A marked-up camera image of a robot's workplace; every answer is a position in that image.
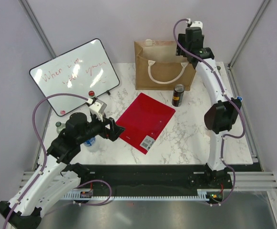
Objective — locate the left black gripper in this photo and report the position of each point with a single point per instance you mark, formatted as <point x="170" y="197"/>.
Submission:
<point x="112" y="133"/>

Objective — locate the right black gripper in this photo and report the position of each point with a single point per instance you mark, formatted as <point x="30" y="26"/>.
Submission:
<point x="181" y="39"/>

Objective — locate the dark tall beverage can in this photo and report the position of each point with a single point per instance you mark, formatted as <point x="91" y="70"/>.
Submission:
<point x="178" y="95"/>

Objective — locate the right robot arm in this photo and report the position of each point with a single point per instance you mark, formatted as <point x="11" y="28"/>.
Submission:
<point x="224" y="109"/>

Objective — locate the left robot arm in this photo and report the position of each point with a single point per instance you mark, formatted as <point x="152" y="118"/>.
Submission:
<point x="26" y="209"/>

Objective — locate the jute canvas tote bag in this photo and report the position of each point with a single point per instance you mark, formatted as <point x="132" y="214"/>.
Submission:
<point x="157" y="67"/>

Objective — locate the red plastic folder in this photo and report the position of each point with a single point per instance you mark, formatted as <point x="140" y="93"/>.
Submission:
<point x="144" y="120"/>

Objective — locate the red cap cola bottle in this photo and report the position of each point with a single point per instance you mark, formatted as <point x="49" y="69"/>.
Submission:
<point x="92" y="94"/>

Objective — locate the green cap glass bottle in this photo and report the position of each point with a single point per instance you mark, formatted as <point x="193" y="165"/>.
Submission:
<point x="59" y="126"/>

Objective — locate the white dry-erase board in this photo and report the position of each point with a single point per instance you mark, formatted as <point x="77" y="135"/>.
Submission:
<point x="73" y="74"/>

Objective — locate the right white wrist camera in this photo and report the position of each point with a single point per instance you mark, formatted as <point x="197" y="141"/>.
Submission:
<point x="191" y="24"/>

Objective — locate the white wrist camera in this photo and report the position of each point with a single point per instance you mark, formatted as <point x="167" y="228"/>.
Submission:
<point x="96" y="107"/>
<point x="191" y="24"/>

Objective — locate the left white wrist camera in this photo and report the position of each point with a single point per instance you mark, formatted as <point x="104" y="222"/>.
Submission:
<point x="96" y="107"/>

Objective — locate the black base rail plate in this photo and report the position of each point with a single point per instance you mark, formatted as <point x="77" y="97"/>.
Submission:
<point x="197" y="176"/>

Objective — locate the white slotted cable duct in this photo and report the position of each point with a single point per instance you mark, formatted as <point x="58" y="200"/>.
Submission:
<point x="77" y="195"/>

